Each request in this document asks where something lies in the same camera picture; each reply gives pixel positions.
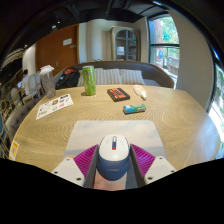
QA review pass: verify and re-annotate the white door sign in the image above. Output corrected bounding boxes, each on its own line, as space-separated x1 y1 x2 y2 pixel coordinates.
62 37 73 47

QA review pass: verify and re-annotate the black and red flat box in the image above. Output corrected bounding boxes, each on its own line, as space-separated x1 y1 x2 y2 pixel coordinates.
106 87 131 103

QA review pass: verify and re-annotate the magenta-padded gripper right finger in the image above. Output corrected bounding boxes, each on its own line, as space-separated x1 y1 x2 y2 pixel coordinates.
129 143 177 188

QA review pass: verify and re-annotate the white wrapped packet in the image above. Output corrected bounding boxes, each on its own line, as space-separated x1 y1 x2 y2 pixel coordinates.
133 84 148 101

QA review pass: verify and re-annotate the green drink can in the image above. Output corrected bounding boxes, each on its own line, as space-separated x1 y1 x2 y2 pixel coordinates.
81 65 97 97

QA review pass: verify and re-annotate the person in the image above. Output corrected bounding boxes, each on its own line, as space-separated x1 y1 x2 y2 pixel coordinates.
20 68 30 91

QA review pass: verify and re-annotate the yellow and white code card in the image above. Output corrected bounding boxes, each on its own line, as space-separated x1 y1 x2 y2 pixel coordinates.
8 140 20 162

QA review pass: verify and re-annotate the brown wooden door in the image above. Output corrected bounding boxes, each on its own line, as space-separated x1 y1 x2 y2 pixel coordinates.
35 23 80 77

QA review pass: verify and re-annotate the clear shaker bottle white lid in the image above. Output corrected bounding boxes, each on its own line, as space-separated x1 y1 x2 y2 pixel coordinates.
39 64 57 99

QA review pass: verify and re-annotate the small teal packet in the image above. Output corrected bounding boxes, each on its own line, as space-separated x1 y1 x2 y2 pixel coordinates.
122 103 147 115

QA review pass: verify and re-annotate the black-framed window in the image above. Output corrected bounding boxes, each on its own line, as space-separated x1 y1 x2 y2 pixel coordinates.
148 14 181 89

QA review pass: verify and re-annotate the arched glass-door cabinet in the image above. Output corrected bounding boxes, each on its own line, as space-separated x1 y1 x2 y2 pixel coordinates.
109 26 141 62

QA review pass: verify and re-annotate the white and blue computer mouse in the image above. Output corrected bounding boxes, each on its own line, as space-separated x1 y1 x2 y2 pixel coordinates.
96 133 131 182

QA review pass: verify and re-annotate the white sticker sheet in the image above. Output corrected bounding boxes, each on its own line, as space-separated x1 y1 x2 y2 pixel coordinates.
35 93 75 121

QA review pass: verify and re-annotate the grey curved sofa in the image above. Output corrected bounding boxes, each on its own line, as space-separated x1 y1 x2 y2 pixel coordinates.
53 60 175 90

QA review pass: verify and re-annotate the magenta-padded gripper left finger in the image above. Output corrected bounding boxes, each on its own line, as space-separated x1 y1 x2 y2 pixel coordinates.
50 143 100 189

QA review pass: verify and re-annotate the group of white chairs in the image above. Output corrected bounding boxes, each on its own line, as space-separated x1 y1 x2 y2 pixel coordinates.
9 71 43 104

